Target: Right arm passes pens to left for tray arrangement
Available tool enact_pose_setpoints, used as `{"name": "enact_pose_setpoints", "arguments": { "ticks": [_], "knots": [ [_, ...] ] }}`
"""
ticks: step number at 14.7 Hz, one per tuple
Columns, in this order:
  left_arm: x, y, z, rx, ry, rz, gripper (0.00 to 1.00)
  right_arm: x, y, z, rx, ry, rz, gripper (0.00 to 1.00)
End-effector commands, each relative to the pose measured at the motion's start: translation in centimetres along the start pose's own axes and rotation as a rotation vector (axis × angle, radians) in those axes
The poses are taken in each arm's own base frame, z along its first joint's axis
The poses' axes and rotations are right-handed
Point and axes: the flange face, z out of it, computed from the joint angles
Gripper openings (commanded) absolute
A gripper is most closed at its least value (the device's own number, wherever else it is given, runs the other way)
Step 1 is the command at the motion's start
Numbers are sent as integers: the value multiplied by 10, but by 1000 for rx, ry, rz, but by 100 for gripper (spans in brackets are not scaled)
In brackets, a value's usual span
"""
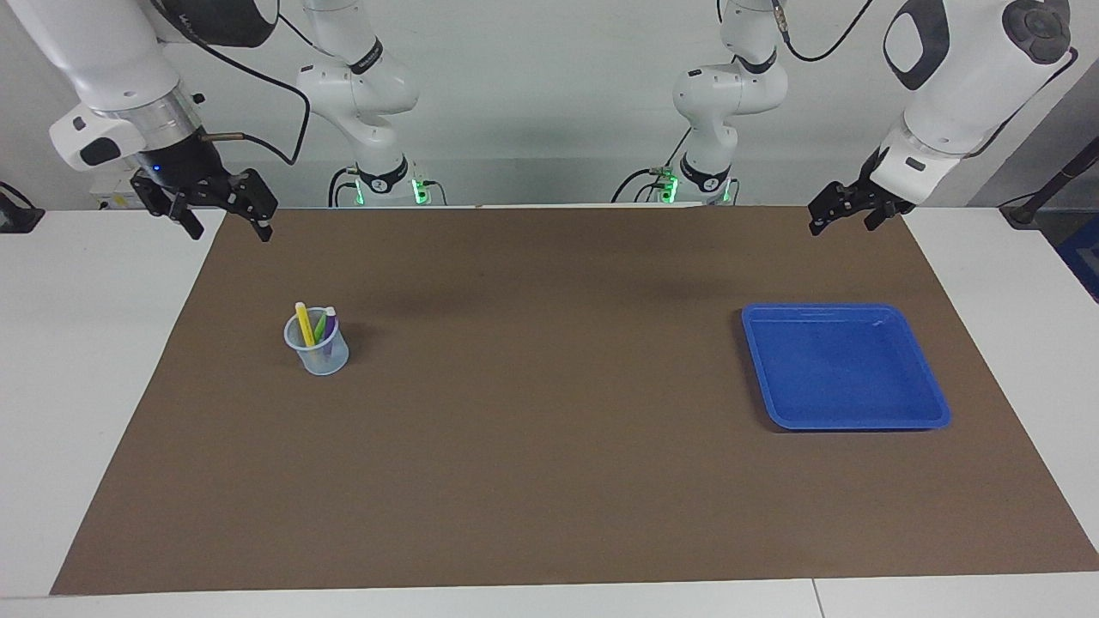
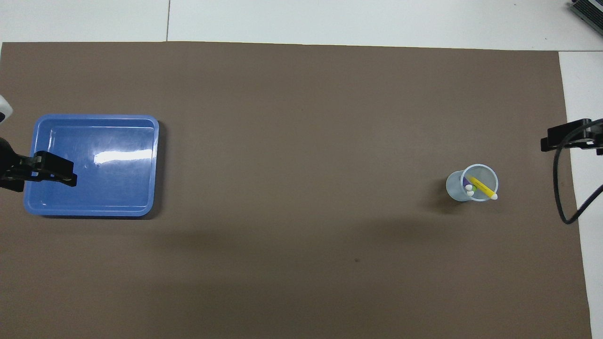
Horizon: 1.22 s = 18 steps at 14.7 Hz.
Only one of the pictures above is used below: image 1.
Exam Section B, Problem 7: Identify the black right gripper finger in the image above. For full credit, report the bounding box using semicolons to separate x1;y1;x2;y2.
225;169;280;243
131;169;205;241

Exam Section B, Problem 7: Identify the blue plastic tray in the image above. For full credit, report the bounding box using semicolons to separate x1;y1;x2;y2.
741;302;952;432

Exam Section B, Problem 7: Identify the black table clamp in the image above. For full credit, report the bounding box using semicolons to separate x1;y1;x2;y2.
0;181;46;234

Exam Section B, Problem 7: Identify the black stand pole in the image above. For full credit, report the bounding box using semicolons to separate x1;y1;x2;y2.
999;136;1099;229

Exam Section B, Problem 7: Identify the translucent plastic cup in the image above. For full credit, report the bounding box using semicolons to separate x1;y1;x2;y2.
283;307;350;377

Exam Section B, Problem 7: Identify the blue box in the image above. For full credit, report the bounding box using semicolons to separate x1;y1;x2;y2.
1056;215;1099;304

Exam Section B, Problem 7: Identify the brown table mat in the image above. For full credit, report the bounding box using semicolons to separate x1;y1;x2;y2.
50;204;1099;596

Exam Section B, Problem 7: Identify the white wall socket box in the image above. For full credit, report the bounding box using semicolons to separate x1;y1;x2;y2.
89;167;152;212

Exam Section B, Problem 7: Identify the black right base cable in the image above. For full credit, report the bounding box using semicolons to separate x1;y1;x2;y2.
327;167;361;208

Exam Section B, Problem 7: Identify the black base cable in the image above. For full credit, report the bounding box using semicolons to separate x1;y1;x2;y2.
610;129;689;205
327;167;361;208

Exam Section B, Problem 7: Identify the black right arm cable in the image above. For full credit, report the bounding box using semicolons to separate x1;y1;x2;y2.
159;0;312;167

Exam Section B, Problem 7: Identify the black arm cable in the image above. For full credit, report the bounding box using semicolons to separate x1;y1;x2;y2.
159;0;312;167
771;0;1079;161

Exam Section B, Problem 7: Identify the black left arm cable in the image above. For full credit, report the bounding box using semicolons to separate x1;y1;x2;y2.
771;0;1079;161

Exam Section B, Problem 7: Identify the black left base cable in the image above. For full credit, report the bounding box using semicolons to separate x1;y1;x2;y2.
610;129;689;205

